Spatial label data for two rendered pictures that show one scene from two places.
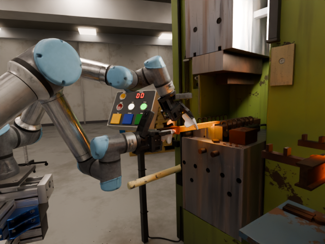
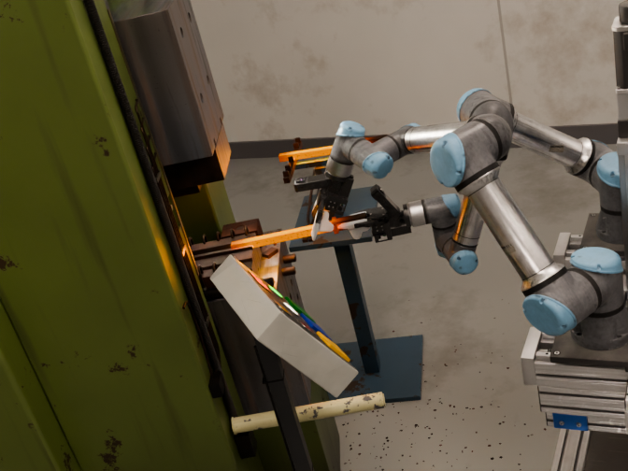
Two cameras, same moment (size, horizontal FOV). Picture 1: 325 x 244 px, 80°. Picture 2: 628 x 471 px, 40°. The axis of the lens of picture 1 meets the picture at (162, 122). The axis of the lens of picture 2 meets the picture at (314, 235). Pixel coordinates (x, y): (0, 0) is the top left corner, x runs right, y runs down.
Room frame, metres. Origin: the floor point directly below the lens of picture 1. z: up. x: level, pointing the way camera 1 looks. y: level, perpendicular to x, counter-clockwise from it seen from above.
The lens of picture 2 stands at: (2.50, 1.57, 2.20)
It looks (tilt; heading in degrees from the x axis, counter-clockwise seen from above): 28 degrees down; 226
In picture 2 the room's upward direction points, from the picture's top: 15 degrees counter-clockwise
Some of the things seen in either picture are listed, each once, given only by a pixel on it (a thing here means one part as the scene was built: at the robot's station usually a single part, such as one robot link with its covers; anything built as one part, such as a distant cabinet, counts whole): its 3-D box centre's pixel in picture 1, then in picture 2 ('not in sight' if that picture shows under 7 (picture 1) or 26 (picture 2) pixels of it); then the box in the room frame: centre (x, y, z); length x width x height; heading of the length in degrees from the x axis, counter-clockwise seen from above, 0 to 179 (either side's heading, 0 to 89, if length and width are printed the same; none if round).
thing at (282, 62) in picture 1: (282, 66); not in sight; (0.88, -0.54, 1.27); 0.09 x 0.02 x 0.17; 39
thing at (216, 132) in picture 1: (228, 126); (189, 270); (1.18, -0.40, 0.96); 0.42 x 0.20 x 0.09; 129
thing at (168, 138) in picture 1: (169, 136); not in sight; (0.81, -0.03, 0.98); 0.09 x 0.03 x 0.06; 126
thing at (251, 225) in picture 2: (243, 135); (242, 235); (0.94, -0.40, 0.95); 0.12 x 0.09 x 0.07; 129
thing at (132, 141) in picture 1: (128, 142); (415, 213); (0.71, 0.13, 0.99); 0.08 x 0.05 x 0.08; 39
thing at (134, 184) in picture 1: (157, 175); (308, 412); (1.25, 0.05, 0.62); 0.44 x 0.05 x 0.05; 129
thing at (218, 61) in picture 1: (228, 66); (152, 164); (1.18, -0.40, 1.32); 0.42 x 0.20 x 0.10; 129
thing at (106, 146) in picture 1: (108, 146); (442, 209); (0.66, 0.19, 0.98); 0.11 x 0.08 x 0.09; 129
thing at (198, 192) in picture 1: (236, 169); (212, 331); (1.14, -0.45, 0.69); 0.56 x 0.38 x 0.45; 129
